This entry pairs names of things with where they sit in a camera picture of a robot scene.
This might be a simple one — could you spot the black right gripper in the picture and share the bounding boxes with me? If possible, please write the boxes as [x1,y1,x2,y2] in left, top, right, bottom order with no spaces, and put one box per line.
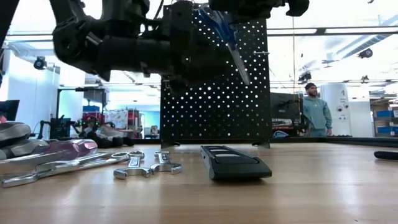
[208,0,310,19]

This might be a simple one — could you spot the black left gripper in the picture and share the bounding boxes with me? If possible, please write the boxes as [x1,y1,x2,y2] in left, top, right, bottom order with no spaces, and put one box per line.
[161,1,240,94]

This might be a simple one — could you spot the blue handled scissors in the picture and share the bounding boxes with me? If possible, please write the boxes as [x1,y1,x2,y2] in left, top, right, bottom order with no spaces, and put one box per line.
[198,5,251,86]

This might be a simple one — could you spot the black perforated pegboard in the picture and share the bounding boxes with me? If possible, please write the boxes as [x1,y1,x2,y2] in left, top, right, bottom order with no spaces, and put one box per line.
[160,2,273,149]

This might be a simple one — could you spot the black spirit level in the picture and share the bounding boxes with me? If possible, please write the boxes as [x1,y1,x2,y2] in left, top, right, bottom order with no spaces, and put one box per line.
[200,144,273,180]

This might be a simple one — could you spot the silver combination wrench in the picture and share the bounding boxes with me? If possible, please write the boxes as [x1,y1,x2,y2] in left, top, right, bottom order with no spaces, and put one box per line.
[113,151,152,180]
[0,151,130,189]
[150,151,183,175]

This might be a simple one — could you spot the red handled screwdriver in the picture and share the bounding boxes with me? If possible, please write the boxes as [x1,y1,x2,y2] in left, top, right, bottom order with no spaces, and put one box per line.
[0,139,99,167]

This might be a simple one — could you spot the black computer monitor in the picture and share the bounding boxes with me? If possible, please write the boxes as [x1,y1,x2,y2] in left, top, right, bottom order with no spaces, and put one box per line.
[269,92,304,126]
[0,100,20,122]

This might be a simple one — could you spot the red cabinet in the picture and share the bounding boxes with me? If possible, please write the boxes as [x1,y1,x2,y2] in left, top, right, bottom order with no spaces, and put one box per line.
[126,108,144,138]

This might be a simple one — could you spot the person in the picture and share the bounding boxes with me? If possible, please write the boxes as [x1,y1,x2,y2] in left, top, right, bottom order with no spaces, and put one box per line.
[303,82,333,138]

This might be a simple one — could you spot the grey black work glove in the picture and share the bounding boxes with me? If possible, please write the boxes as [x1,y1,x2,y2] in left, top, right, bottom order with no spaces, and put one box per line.
[81,129,103,147]
[93,124,135,148]

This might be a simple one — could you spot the white cylindrical column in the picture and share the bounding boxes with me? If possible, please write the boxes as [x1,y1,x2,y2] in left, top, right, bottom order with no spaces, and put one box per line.
[320,83,353,138]

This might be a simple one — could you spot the black mesh crate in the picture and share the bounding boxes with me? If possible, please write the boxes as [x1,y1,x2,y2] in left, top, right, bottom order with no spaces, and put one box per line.
[49,115,72,140]

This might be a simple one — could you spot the shelf with blue bins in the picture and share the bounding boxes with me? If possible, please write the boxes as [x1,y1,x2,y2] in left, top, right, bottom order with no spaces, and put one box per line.
[369,98,398,138]

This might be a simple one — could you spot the black ceiling camera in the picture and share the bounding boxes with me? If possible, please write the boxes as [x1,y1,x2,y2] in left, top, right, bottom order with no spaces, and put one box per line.
[357,48,374,60]
[298,71,313,83]
[33,55,48,70]

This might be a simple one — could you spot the black desk frame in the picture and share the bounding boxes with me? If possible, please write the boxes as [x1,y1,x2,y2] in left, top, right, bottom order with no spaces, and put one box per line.
[55,86,108,138]

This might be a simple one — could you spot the black aluminium table frame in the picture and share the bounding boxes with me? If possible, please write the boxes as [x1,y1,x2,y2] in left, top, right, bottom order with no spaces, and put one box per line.
[133,136,398,149]

